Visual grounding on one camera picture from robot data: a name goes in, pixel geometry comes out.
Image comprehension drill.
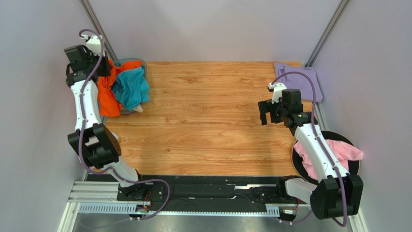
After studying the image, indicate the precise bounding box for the orange t shirt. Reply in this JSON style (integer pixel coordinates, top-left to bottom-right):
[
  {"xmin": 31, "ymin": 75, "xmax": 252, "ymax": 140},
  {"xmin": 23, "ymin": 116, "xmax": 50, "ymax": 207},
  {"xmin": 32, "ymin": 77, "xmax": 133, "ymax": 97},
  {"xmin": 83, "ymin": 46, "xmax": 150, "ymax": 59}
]
[{"xmin": 97, "ymin": 59, "xmax": 142, "ymax": 117}]

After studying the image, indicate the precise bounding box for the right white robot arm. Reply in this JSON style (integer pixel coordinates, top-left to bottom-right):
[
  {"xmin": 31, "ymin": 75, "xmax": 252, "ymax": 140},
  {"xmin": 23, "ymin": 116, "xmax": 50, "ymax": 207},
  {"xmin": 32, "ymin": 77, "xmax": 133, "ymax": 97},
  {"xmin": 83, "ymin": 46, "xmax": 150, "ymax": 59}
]
[{"xmin": 258, "ymin": 86, "xmax": 364, "ymax": 219}]

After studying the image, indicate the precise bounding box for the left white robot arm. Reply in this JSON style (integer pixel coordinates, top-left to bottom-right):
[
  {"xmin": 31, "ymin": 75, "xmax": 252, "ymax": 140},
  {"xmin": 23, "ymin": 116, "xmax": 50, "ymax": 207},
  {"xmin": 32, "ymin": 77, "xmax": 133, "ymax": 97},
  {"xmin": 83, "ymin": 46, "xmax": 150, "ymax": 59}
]
[{"xmin": 64, "ymin": 45, "xmax": 148, "ymax": 201}]

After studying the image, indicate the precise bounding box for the grey plastic laundry basket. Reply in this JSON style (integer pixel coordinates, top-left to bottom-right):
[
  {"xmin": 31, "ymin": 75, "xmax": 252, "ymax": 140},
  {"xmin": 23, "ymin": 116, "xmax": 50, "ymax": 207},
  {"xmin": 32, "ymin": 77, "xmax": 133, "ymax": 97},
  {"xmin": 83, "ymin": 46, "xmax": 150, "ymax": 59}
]
[{"xmin": 114, "ymin": 59, "xmax": 146, "ymax": 113}]

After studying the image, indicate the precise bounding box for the folded lavender t shirt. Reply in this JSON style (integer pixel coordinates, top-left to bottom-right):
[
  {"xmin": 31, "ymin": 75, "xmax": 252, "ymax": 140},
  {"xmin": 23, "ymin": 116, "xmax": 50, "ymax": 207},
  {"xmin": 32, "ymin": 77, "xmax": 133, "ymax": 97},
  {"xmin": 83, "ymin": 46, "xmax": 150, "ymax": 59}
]
[{"xmin": 274, "ymin": 63, "xmax": 324, "ymax": 102}]

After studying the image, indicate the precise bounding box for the teal t shirt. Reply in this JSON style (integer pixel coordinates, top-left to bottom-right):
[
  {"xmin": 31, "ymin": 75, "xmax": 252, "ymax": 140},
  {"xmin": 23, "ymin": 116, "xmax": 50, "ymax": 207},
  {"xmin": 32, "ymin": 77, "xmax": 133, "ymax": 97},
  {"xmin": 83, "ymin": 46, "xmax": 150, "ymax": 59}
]
[{"xmin": 112, "ymin": 67, "xmax": 150, "ymax": 111}]

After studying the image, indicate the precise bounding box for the beige t shirt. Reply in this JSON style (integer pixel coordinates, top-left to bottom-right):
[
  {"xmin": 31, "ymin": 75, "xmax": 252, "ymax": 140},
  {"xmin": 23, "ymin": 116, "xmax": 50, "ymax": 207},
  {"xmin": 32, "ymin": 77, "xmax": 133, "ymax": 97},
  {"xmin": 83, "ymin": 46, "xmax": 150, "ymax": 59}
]
[{"xmin": 133, "ymin": 104, "xmax": 144, "ymax": 113}]

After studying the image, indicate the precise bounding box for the pink t shirt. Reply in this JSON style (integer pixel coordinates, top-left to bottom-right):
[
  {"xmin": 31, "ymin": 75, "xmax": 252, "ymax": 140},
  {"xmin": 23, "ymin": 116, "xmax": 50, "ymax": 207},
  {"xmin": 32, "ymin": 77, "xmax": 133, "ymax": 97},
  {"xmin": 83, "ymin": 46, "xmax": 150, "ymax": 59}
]
[{"xmin": 294, "ymin": 139, "xmax": 364, "ymax": 183}]

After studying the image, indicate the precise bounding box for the round black tray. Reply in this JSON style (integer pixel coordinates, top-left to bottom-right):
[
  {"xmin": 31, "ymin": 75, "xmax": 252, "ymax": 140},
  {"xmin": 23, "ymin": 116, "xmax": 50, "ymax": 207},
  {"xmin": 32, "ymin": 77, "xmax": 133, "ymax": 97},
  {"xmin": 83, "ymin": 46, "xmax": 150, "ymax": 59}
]
[{"xmin": 292, "ymin": 130, "xmax": 360, "ymax": 185}]

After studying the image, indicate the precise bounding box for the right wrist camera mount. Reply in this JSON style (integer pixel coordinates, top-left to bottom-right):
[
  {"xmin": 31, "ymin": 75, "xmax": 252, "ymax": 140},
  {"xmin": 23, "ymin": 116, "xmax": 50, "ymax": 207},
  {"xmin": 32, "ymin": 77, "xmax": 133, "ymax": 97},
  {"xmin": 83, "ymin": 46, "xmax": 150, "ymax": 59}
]
[{"xmin": 267, "ymin": 82, "xmax": 287, "ymax": 104}]

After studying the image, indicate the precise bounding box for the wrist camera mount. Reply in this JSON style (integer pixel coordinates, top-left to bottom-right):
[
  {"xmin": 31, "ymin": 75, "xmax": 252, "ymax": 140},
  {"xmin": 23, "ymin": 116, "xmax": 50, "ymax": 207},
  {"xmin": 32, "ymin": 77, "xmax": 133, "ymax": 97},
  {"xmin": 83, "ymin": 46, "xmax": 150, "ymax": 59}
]
[
  {"xmin": 267, "ymin": 82, "xmax": 287, "ymax": 104},
  {"xmin": 80, "ymin": 34, "xmax": 104, "ymax": 56}
]

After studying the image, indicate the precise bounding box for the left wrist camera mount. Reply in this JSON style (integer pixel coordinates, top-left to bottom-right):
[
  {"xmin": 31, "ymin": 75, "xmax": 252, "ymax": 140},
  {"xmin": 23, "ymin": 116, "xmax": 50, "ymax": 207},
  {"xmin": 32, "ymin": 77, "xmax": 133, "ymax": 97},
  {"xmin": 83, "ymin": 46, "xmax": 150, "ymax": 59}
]
[{"xmin": 80, "ymin": 34, "xmax": 104, "ymax": 56}]

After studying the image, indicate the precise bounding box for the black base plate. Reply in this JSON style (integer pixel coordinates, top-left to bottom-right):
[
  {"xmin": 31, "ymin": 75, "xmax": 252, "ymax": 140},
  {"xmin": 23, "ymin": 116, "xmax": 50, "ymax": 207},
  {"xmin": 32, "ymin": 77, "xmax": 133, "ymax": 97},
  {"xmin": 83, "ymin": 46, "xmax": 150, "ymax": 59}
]
[{"xmin": 86, "ymin": 174, "xmax": 306, "ymax": 215}]

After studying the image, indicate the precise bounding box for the aluminium frame rail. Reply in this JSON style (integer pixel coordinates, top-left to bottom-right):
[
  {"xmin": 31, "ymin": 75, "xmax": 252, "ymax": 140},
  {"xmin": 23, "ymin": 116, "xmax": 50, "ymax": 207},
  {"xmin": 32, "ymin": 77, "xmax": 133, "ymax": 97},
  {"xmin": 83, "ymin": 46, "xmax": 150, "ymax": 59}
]
[{"xmin": 58, "ymin": 180, "xmax": 368, "ymax": 232}]

